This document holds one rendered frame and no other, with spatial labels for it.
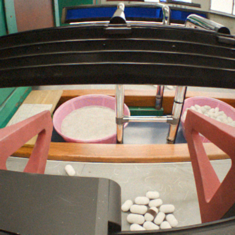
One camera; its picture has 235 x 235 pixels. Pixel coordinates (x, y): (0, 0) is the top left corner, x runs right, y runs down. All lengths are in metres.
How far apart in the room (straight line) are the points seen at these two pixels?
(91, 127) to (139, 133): 0.18
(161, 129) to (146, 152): 0.24
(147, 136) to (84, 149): 0.27
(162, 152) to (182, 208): 0.17
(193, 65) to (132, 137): 0.50
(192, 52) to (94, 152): 0.38
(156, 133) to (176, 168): 0.23
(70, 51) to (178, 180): 0.41
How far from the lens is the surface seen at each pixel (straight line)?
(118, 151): 0.53
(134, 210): 0.44
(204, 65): 0.26
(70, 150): 0.55
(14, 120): 0.71
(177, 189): 0.50
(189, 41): 0.26
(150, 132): 0.73
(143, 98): 0.78
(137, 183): 0.50
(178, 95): 0.48
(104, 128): 0.66
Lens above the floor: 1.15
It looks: 36 degrees down
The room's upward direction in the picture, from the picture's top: straight up
